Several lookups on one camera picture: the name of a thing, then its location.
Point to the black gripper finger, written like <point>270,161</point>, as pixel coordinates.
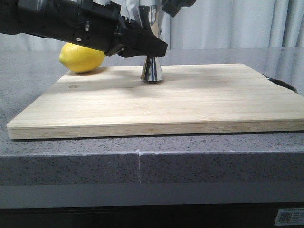
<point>172,7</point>

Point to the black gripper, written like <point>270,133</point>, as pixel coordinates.
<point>89,24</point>

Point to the silver double jigger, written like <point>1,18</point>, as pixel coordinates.
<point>149,18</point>

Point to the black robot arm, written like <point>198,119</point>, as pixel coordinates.
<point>9,20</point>

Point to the grey curtain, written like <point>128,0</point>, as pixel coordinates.
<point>213,24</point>

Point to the yellow lemon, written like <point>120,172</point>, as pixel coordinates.
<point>80,59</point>

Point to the wooden cutting board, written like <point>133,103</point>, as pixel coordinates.
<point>113,101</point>

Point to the white QR code label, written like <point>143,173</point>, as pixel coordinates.
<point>290,217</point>

